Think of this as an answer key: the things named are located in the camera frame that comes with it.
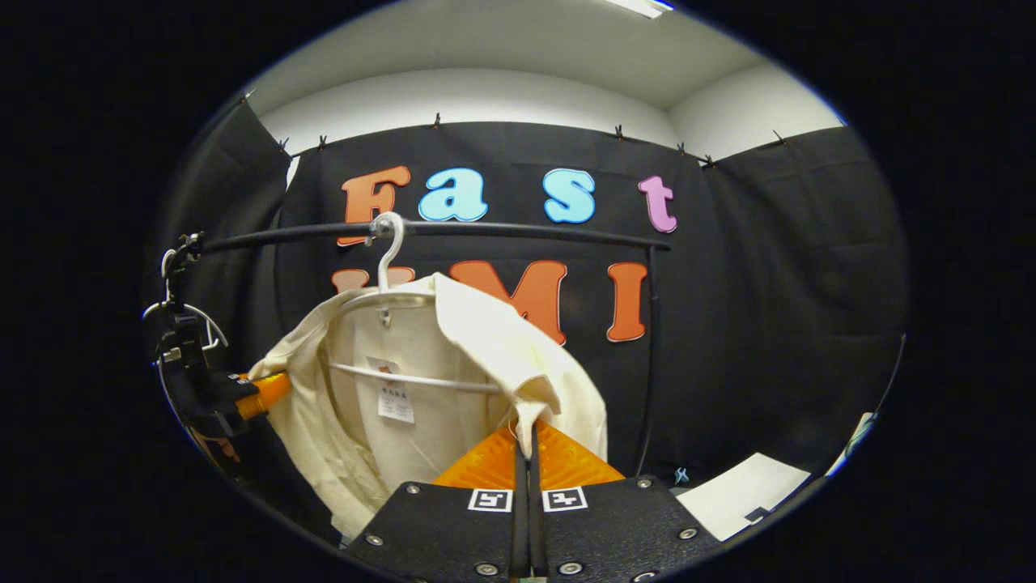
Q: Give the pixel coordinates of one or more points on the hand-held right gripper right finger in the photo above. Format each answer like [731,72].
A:
[615,526]

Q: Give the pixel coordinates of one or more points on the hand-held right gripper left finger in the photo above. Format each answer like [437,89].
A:
[453,526]

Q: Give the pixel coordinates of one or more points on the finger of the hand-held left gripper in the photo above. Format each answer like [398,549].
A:
[267,393]

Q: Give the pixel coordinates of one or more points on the white plastic hanger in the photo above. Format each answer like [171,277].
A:
[202,312]
[388,263]

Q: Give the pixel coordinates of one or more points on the cream shirt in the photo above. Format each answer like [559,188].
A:
[486,340]

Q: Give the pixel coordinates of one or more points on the black backdrop cloth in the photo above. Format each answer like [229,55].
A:
[769,324]

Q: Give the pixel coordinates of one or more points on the row of small backdrop clips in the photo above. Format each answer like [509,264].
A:
[437,123]

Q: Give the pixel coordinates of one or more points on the ceiling light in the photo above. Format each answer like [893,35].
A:
[643,6]

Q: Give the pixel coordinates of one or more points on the black clothes rail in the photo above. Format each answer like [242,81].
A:
[526,232]

